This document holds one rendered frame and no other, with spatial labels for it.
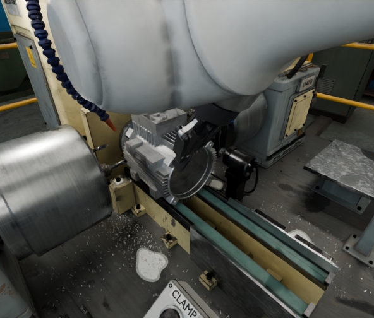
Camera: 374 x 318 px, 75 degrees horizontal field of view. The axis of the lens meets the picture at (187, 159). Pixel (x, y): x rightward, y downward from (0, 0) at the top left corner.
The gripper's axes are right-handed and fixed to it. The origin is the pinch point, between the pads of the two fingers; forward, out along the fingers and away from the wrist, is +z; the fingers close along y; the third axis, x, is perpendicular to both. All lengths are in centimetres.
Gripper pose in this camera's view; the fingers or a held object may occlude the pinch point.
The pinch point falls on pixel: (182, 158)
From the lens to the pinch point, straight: 53.8
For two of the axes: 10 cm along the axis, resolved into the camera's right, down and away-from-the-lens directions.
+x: 5.8, 7.7, -2.4
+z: -3.4, 5.0, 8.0
